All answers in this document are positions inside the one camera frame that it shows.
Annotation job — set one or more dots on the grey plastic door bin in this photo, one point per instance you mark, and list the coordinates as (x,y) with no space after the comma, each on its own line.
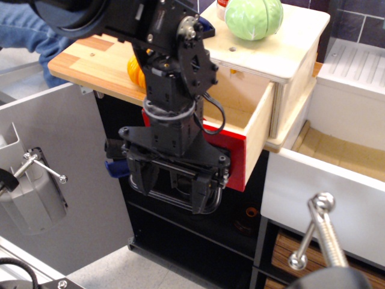
(37,204)

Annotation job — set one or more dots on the brown toy bottle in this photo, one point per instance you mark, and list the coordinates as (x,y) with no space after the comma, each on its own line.
(246,219)

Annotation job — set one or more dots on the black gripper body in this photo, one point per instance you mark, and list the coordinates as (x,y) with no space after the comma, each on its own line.
(179,147)

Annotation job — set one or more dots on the blue Irwin bar clamp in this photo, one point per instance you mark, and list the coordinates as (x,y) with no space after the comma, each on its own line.
(119,168)

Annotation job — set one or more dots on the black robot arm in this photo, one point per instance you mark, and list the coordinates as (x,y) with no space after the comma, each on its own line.
(167,40)

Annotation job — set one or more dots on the red front wooden drawer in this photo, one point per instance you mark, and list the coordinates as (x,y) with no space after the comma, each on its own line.
(247,101)

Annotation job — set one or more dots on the black metal drawer handle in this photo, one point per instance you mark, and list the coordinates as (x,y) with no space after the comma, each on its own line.
(180,191)

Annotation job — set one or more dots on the black cabinet shelf unit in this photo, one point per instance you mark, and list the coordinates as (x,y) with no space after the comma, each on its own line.
(208,246)

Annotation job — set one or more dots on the steel clamp screw left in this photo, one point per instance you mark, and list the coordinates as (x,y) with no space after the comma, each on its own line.
(10,181)

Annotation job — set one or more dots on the light plywood box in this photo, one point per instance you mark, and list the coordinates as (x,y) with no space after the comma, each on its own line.
(285,58)

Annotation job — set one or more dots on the green toy cabbage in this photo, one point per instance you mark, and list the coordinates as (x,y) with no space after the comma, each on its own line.
(253,20)

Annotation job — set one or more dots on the blue jeans person leg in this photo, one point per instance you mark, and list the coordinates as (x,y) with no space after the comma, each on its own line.
(22,28)

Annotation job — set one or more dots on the red capped white jar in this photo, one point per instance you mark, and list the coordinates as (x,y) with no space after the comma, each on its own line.
(221,8)

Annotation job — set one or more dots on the orange toy pumpkin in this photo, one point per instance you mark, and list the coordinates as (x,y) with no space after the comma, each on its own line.
(135,73)

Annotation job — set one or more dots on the steel clamp screw right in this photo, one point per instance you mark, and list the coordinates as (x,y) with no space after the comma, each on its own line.
(338,273)

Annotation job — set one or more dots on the grey cabinet door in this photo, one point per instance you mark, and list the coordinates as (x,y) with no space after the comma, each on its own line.
(66,125)

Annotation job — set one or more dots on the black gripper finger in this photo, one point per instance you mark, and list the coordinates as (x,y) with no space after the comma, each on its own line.
(204,199)
(144,173)

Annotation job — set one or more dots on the steel clamp screw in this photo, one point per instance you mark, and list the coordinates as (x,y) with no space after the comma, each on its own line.
(338,273)
(10,181)

